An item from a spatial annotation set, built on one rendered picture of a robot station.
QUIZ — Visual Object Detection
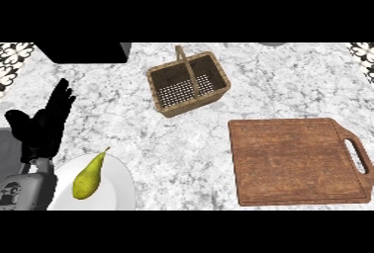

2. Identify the brown wicker basket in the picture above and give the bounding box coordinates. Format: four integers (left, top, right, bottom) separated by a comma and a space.
146, 44, 231, 119

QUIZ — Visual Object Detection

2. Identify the white round plate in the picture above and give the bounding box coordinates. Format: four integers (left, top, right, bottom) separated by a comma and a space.
45, 153, 137, 211

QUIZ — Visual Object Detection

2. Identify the brown wooden cutting board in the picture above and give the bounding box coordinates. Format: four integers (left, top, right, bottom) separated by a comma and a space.
226, 117, 374, 208

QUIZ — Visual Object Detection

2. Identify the yellow-green pear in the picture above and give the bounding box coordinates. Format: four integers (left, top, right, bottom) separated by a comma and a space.
70, 146, 110, 201

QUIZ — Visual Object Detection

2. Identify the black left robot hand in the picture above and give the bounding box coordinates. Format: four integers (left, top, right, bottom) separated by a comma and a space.
2, 77, 76, 164

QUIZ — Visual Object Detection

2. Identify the black boxy appliance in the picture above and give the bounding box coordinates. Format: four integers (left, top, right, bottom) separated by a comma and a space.
33, 42, 132, 65

